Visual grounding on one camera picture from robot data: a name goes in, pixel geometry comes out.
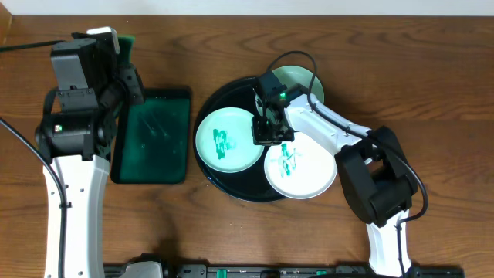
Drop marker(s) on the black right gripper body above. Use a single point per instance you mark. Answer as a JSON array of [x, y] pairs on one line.
[[267, 133]]

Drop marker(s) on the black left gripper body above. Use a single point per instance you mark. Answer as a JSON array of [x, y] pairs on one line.
[[131, 83]]

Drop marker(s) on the green sponge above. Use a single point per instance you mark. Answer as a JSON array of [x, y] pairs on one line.
[[126, 43]]

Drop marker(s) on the white plate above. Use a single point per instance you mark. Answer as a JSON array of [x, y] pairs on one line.
[[300, 169]]

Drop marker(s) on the green plate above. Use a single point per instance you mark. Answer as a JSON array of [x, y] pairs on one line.
[[290, 76], [224, 140]]

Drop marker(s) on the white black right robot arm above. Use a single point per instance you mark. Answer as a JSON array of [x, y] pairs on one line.
[[377, 181]]

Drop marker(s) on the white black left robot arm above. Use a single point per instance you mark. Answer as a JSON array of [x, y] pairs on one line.
[[79, 123]]

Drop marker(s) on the round black tray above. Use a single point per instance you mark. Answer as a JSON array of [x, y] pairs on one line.
[[251, 184]]

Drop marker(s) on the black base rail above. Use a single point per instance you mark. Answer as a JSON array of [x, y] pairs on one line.
[[200, 269]]

